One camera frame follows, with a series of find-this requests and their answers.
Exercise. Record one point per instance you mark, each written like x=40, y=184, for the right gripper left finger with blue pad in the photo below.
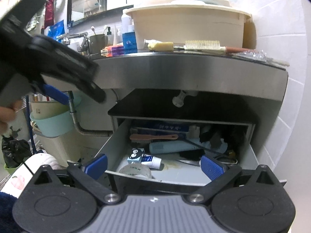
x=86, y=175

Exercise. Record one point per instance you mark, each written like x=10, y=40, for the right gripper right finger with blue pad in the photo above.
x=220, y=175

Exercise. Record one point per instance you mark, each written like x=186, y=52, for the clear packing tape roll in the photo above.
x=136, y=170

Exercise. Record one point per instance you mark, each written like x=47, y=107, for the black front drawer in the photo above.
x=118, y=147

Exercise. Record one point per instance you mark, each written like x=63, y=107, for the light blue tube in drawer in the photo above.
x=174, y=146

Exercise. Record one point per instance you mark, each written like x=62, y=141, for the brown brush in drawer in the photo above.
x=139, y=137

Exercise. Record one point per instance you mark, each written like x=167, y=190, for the dark blue box in drawer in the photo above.
x=175, y=128

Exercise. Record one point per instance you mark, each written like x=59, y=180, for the person left hand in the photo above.
x=8, y=114

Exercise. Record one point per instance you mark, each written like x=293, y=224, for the cartoon face small box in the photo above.
x=136, y=155

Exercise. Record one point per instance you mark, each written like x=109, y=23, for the blue snack bag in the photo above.
x=56, y=30

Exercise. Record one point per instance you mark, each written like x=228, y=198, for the chrome faucet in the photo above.
x=77, y=42

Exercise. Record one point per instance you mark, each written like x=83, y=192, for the small white blue tube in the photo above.
x=151, y=161

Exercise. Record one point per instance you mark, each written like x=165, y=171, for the mint green basin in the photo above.
x=52, y=118

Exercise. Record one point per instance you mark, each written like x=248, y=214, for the olive green mug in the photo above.
x=97, y=43

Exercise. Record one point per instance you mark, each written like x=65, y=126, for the black garbage bag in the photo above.
x=15, y=151

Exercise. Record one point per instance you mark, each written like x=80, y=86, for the purple box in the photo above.
x=117, y=51

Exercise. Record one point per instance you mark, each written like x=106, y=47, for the blue tin box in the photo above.
x=129, y=42

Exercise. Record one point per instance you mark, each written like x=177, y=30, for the white bottle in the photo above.
x=126, y=21

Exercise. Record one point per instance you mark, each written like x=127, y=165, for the blue fuzzy right sleeve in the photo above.
x=7, y=223

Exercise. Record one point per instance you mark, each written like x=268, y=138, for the clear plastic wrapper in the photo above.
x=256, y=55

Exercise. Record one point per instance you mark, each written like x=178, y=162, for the white cream tube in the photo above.
x=146, y=42

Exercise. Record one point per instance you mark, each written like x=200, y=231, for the yellow sponge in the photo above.
x=161, y=46

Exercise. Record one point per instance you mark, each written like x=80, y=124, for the beige plastic basin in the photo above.
x=180, y=23

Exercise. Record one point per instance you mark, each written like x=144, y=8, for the wooden handle hairbrush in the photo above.
x=212, y=47

